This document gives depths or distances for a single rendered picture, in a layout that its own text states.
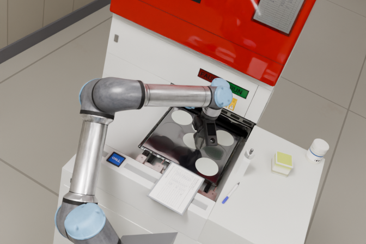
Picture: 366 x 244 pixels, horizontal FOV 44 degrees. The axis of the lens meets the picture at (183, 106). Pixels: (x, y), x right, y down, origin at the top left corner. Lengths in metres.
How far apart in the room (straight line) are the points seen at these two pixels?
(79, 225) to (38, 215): 1.39
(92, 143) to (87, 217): 0.25
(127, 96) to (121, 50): 0.83
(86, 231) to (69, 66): 2.53
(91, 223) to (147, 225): 0.51
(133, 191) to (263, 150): 0.62
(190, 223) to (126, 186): 0.28
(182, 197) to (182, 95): 0.40
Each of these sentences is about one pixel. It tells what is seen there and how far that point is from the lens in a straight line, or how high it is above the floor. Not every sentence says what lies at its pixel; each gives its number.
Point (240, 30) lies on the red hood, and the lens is 1.85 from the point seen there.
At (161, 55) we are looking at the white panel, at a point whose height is 1.10.
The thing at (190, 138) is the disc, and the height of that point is 0.90.
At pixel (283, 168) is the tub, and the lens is 1.91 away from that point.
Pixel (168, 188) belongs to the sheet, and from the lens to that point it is 1.69.
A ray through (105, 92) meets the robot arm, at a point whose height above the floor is 1.35.
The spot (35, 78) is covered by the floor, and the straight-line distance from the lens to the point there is 3.61.
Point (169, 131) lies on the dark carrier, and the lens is 2.01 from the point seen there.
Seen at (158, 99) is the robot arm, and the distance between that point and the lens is 1.45.
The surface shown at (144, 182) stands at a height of 0.96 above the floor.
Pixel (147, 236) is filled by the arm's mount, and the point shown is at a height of 0.95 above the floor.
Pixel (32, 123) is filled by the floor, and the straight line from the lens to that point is 3.23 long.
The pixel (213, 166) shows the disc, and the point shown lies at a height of 0.90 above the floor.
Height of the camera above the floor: 2.24
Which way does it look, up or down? 38 degrees down
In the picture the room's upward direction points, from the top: 18 degrees clockwise
